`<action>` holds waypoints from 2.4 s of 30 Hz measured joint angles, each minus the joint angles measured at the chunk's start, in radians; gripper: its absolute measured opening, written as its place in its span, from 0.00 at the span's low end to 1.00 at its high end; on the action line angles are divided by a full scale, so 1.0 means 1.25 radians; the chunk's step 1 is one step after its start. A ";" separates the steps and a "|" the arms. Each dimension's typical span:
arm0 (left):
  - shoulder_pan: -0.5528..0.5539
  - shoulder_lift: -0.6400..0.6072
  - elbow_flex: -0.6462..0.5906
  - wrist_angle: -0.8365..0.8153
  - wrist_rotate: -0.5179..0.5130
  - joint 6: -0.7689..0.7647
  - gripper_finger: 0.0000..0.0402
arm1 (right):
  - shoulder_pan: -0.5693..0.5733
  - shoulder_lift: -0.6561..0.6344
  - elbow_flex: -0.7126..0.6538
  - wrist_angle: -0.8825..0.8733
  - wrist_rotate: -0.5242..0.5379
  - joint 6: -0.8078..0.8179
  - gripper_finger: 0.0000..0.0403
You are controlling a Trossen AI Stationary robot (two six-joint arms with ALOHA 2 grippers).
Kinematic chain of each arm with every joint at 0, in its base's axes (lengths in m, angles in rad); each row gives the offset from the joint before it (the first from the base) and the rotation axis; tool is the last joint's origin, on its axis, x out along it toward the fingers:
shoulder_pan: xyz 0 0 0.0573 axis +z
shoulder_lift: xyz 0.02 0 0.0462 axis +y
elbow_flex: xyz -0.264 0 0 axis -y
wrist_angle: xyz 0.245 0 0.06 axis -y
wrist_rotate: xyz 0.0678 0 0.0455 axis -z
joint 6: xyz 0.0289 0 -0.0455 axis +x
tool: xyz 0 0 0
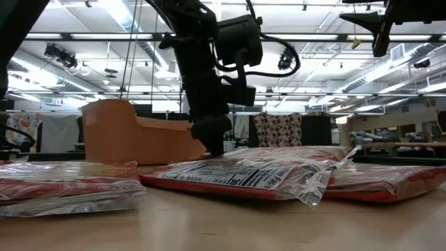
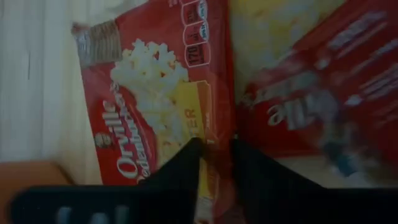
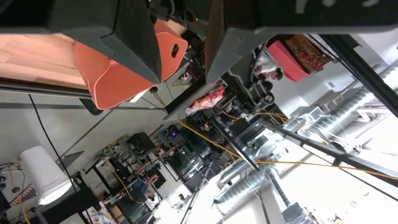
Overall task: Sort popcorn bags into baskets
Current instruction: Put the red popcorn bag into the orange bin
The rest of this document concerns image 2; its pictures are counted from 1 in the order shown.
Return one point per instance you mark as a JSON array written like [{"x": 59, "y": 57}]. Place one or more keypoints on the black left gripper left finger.
[{"x": 124, "y": 202}]

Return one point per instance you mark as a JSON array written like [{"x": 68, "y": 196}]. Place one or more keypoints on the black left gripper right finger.
[{"x": 295, "y": 205}]

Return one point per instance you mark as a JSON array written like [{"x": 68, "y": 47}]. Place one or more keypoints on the red Orville Redenbacher's popcorn bag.
[
  {"x": 149, "y": 77},
  {"x": 311, "y": 93}
]

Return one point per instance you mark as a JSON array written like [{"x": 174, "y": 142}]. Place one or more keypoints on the orange cardboard box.
[{"x": 25, "y": 174}]

